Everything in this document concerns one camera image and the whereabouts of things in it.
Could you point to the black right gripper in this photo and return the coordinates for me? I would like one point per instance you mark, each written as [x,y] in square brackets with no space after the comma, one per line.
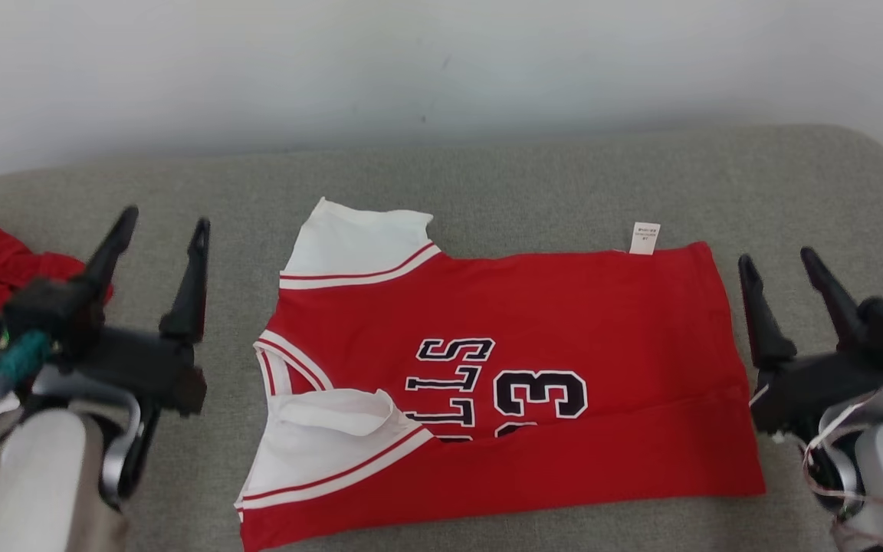
[809,391]

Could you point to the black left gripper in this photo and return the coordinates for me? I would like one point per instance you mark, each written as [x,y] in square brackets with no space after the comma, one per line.
[150,368]

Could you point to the red and white basketball jersey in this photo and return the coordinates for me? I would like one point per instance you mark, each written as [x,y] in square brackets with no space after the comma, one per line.
[564,307]

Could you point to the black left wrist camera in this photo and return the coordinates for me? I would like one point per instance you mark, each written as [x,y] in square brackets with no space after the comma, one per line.
[50,307]

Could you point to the teal left camera connector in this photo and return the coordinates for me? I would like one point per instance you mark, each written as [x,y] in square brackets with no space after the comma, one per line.
[24,356]

